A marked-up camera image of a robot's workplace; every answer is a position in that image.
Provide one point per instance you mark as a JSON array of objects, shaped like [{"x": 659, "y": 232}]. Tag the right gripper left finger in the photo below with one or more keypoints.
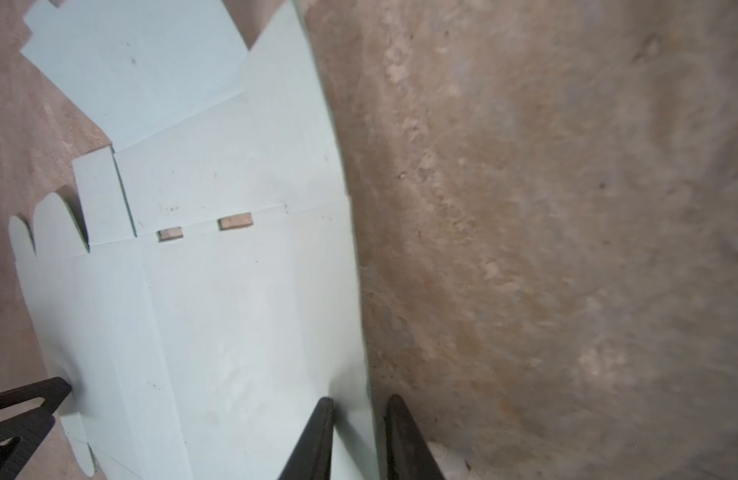
[{"x": 311, "y": 458}]

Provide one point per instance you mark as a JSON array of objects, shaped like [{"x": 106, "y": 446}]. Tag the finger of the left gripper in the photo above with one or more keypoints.
[{"x": 22, "y": 434}]

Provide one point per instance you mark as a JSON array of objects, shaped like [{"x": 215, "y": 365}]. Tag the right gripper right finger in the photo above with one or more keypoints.
[{"x": 408, "y": 456}]

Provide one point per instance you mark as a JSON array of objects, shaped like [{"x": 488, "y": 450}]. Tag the light blue paper box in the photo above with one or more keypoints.
[{"x": 207, "y": 296}]

